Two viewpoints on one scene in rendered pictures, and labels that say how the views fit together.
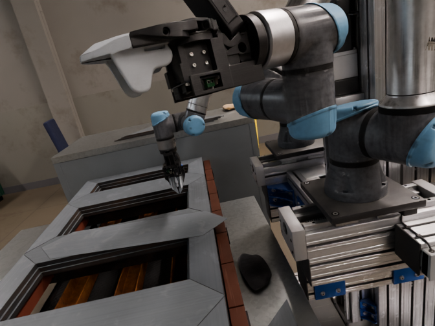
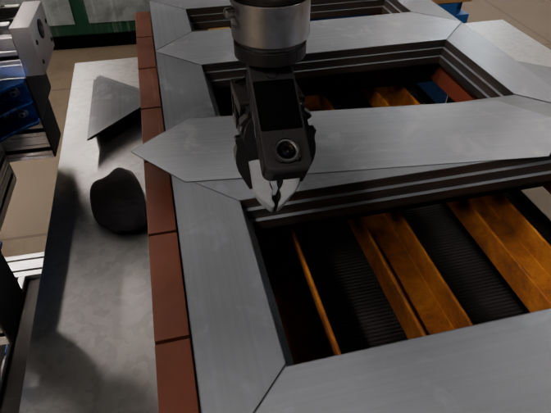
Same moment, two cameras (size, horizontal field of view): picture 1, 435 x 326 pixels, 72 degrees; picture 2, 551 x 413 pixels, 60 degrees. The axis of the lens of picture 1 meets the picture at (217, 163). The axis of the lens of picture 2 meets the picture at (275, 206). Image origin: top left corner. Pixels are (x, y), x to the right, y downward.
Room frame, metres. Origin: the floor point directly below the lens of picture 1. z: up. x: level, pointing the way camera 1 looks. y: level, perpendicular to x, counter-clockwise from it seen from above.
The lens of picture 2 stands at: (1.66, 0.10, 1.31)
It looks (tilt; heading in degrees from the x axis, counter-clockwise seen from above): 42 degrees down; 168
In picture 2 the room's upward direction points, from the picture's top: straight up
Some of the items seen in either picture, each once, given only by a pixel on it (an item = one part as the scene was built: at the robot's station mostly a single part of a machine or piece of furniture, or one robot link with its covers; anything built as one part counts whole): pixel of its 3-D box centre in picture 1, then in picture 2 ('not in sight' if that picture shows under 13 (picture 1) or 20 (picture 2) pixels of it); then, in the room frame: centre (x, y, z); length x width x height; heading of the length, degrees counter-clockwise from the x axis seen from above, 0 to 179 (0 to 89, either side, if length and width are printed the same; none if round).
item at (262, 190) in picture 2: (180, 184); (257, 174); (1.20, 0.18, 0.95); 0.06 x 0.03 x 0.09; 2
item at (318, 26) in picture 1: (305, 35); not in sight; (0.47, -0.16, 1.43); 0.11 x 0.08 x 0.09; 116
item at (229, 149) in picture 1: (173, 211); not in sight; (1.88, 0.36, 0.51); 1.30 x 0.04 x 1.01; 92
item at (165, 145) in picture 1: (167, 143); (266, 19); (1.21, 0.19, 1.14); 0.08 x 0.08 x 0.05
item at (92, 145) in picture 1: (158, 130); not in sight; (2.16, 0.37, 1.03); 1.30 x 0.60 x 0.04; 92
